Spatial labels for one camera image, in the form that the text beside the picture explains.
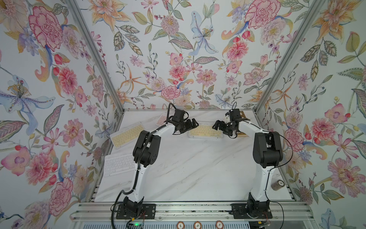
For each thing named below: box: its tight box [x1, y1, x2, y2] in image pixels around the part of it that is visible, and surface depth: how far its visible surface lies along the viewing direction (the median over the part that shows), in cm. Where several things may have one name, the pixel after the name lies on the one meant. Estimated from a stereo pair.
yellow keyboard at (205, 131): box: [188, 124, 224, 139], surface depth 104 cm
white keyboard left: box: [103, 153, 136, 178], surface depth 92 cm
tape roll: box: [271, 179, 285, 191], surface depth 80 cm
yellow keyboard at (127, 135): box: [109, 121, 146, 150], surface depth 106 cm
